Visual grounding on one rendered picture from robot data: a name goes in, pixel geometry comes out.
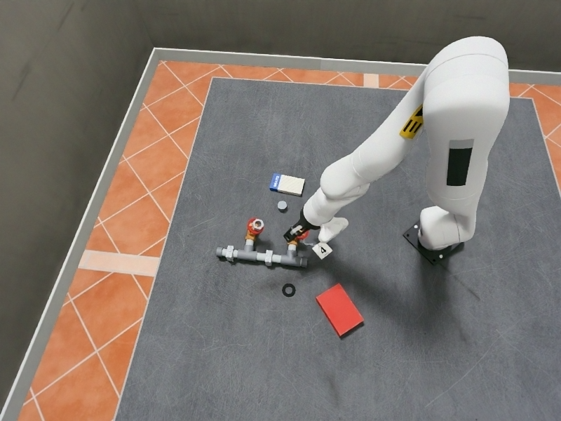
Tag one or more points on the dark grey rubber ring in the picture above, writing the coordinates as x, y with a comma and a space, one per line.
293, 290

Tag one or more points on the grey hexagonal nut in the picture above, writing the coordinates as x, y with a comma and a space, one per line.
257, 221

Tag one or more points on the grey pipe tee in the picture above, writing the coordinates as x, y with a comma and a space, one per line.
247, 253

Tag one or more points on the white tag on silver chain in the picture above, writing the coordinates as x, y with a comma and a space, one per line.
322, 249

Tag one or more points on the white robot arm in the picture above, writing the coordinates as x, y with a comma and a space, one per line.
461, 100

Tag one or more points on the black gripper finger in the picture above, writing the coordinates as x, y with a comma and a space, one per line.
293, 232

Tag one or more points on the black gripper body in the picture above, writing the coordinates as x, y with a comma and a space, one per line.
304, 223

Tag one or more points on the red flat rectangular pad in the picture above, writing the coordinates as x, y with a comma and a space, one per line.
339, 309

